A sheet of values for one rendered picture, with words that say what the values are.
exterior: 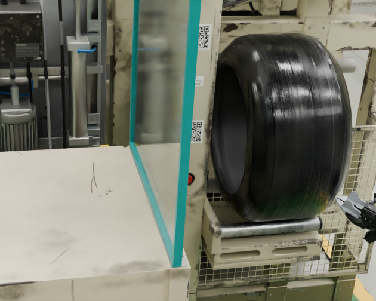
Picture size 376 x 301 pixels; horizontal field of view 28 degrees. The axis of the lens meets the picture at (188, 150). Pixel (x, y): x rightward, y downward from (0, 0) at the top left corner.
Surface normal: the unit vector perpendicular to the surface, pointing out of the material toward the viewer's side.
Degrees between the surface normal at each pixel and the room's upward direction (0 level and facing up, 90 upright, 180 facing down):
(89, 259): 0
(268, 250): 90
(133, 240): 0
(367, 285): 0
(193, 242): 90
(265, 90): 56
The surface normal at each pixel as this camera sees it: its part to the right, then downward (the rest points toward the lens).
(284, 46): 0.11, -0.79
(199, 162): 0.23, 0.46
